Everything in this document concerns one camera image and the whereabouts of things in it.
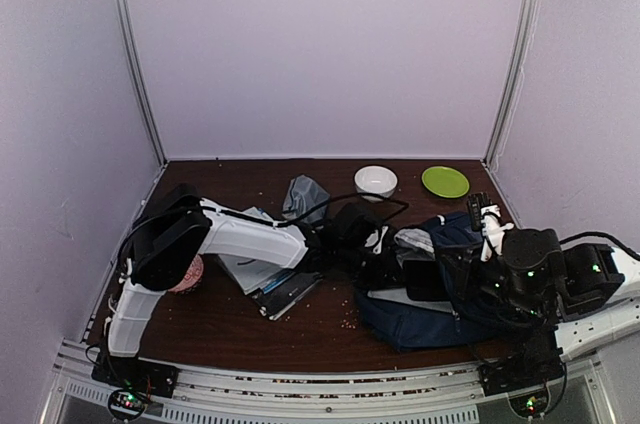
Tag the blue illustrated book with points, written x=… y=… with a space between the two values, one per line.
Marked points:
x=279 y=279

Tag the aluminium frame post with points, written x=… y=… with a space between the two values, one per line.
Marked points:
x=137 y=79
x=502 y=123

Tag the grey zip pouch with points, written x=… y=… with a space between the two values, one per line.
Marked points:
x=305 y=196

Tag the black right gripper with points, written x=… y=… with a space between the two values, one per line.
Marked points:
x=464 y=274

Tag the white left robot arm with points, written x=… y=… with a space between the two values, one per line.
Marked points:
x=162 y=245

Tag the black notebook under books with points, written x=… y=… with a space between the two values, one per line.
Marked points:
x=277 y=301

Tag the navy blue student backpack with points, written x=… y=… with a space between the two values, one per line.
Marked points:
x=409 y=325

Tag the right aluminium frame post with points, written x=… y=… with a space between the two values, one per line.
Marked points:
x=502 y=123

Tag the red patterned bowl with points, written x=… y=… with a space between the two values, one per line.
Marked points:
x=192 y=278

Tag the left aluminium frame post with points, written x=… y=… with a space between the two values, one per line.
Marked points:
x=137 y=79

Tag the front metal rail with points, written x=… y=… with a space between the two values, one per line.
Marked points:
x=445 y=394

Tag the green plate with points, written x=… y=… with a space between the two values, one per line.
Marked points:
x=445 y=182

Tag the black leather case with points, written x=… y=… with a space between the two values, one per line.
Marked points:
x=423 y=281

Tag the white ceramic bowl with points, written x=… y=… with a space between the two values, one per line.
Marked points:
x=372 y=182

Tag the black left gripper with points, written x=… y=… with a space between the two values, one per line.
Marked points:
x=387 y=277

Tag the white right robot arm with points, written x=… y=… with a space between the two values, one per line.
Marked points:
x=562 y=298

